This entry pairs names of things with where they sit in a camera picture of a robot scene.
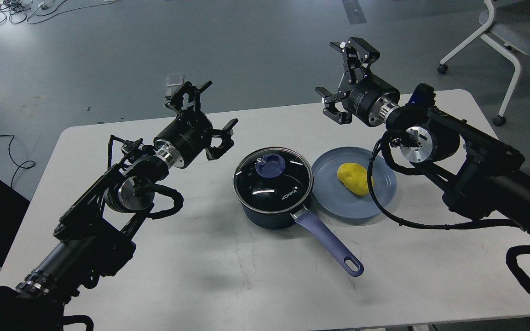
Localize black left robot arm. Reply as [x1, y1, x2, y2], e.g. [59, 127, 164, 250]
[0, 81, 238, 331]

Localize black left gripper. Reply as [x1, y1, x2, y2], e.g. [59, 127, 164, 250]
[154, 81, 238, 168]

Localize white office chair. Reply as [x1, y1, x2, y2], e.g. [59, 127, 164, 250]
[437, 0, 530, 126]

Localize glass pot lid blue knob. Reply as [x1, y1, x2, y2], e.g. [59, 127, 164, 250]
[233, 147, 314, 214]

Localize dark blue saucepan purple handle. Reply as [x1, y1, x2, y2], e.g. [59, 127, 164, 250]
[233, 147, 365, 278]

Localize tangled cables top left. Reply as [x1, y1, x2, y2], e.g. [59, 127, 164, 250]
[0, 0, 118, 31]

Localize black cable on floor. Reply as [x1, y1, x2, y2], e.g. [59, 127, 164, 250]
[0, 105, 36, 189]

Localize blue round plate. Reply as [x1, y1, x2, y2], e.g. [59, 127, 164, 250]
[312, 147, 396, 219]

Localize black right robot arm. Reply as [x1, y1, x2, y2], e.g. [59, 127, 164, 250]
[316, 37, 530, 295]

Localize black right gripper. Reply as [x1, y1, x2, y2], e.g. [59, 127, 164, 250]
[315, 37, 400, 127]

